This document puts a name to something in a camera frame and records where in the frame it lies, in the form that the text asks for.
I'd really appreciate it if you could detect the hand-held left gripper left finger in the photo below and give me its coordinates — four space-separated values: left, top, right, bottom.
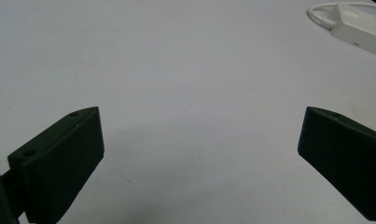
7 105 105 224

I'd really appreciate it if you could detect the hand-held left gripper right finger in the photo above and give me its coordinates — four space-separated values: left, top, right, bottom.
297 105 376 224

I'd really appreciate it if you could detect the white power strip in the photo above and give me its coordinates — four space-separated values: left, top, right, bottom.
327 3 376 58

